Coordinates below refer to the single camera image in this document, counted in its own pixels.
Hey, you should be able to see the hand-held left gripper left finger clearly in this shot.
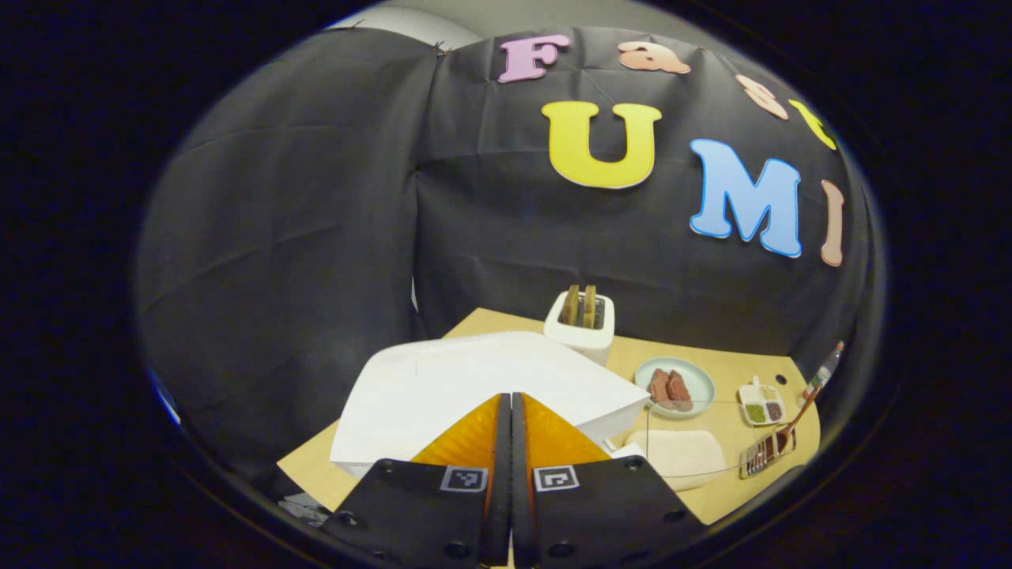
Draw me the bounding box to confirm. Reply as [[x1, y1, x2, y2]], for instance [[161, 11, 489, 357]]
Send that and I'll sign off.
[[320, 393, 513, 568]]

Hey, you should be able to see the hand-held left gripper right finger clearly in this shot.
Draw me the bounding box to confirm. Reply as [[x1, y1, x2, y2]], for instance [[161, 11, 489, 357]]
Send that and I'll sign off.
[[512, 393, 708, 568]]

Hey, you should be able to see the glass rice dish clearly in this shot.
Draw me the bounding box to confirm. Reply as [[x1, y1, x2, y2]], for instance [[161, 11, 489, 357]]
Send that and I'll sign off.
[[623, 401, 760, 492]]

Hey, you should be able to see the white rice cooker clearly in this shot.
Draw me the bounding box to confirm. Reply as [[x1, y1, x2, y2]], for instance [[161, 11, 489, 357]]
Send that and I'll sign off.
[[330, 332, 651, 479]]

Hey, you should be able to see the dark wooden spoon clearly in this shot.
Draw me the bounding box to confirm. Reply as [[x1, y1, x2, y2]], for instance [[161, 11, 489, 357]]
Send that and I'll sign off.
[[763, 385, 823, 467]]

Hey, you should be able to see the pale green plate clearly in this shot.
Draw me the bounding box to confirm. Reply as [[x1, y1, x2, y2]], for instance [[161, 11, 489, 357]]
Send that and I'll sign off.
[[634, 357, 716, 418]]

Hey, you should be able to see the white toaster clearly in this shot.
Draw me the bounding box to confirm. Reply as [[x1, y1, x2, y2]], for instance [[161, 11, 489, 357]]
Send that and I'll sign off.
[[544, 291, 616, 366]]

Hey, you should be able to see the white divided bean dish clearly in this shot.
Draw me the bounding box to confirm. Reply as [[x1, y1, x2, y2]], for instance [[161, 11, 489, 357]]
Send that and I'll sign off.
[[739, 376, 786, 426]]

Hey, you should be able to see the clear plastic water bottle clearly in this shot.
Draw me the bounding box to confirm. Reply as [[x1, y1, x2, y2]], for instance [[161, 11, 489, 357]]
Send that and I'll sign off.
[[802, 341, 845, 400]]

